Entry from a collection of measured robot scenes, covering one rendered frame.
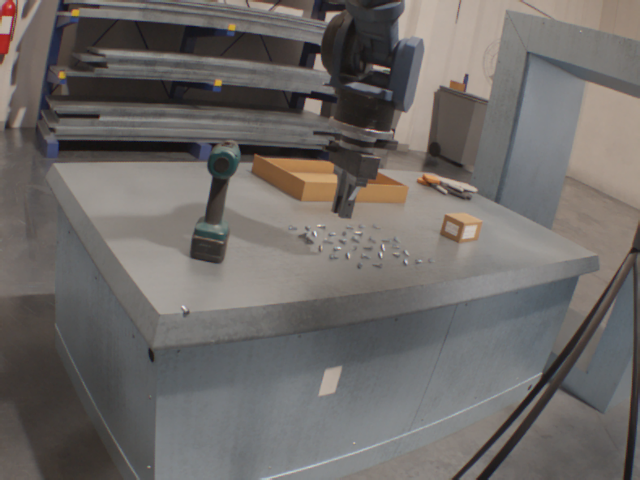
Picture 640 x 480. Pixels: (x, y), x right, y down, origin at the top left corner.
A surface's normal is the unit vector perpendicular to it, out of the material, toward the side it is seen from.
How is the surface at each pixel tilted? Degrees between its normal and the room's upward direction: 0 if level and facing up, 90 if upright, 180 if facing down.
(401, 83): 90
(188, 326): 67
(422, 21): 90
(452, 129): 94
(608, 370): 90
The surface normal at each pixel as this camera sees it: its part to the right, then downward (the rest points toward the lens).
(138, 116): 0.55, 0.37
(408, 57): -0.36, 0.22
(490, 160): -0.81, 0.01
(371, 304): 0.63, -0.01
